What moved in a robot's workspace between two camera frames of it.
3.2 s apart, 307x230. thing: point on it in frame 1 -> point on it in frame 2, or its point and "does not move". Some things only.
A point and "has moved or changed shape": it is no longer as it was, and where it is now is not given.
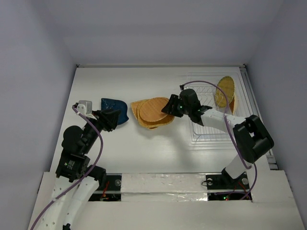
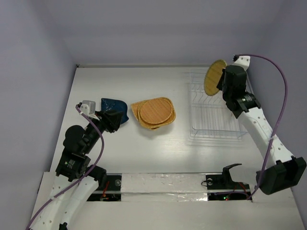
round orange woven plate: (150, 110) has moved or changed shape
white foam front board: (180, 201) does not move
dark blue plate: (107, 103) does not move
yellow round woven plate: (227, 84) has moved or changed shape
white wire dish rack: (204, 84) does not move
